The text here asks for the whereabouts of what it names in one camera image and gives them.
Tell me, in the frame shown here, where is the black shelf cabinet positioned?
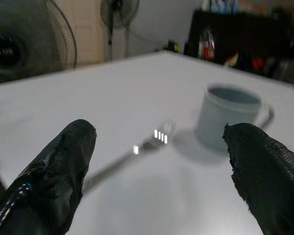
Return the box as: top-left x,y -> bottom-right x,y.
183,8 -> 294,86

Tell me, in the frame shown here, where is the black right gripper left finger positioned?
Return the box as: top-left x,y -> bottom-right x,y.
0,119 -> 98,235

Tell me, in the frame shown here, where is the red white packet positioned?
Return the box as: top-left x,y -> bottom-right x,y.
198,26 -> 217,61

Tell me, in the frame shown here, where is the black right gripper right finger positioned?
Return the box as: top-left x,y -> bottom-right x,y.
222,122 -> 294,235

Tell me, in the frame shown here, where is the large grey fan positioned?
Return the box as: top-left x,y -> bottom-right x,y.
0,0 -> 78,85

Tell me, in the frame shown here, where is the black braided cable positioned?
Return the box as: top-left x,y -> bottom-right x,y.
0,185 -> 31,235

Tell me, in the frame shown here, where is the black standing fan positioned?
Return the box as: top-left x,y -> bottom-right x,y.
99,0 -> 140,62

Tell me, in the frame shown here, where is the pale grey mug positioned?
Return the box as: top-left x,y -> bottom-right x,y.
195,83 -> 275,152

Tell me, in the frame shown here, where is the silver metal fork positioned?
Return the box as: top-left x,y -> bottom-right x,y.
83,119 -> 177,194

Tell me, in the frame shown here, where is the cream door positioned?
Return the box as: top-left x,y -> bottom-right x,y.
55,0 -> 106,69

